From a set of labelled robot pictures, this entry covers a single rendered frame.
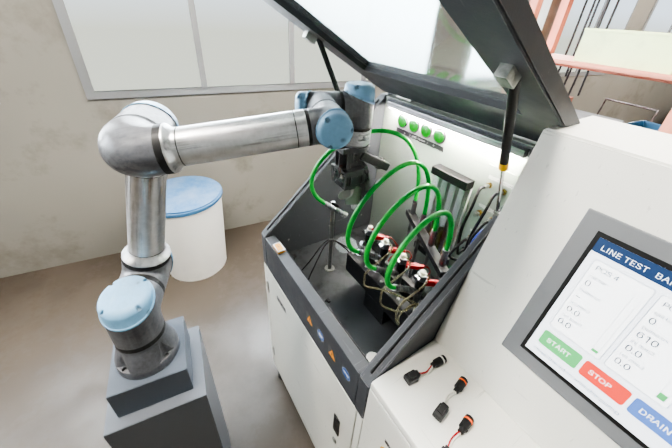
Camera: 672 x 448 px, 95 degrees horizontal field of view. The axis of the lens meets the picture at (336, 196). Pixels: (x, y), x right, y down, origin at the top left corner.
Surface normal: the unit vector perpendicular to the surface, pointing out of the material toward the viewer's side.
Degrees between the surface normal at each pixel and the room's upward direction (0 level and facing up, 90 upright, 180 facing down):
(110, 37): 90
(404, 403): 0
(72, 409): 0
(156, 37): 90
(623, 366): 76
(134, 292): 7
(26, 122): 90
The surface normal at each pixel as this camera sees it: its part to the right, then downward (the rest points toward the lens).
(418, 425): 0.05, -0.86
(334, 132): 0.24, 0.51
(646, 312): -0.80, 0.04
